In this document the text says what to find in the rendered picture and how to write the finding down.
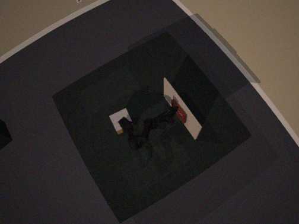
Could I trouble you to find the dark red picture frame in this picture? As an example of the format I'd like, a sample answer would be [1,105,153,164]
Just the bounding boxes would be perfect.
[171,99,186,124]

